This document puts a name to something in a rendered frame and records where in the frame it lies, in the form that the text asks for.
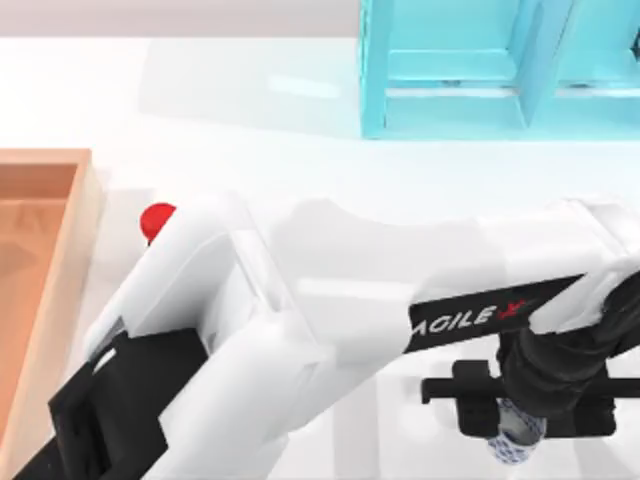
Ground blue and white patterned can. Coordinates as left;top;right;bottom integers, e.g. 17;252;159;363
487;397;547;454

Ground light blue rack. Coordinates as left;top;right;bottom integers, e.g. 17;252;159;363
358;0;640;142

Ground red round object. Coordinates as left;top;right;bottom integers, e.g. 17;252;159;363
140;201;177;247

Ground shallow salmon-coloured box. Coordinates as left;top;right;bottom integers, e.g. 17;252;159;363
0;148;94;471

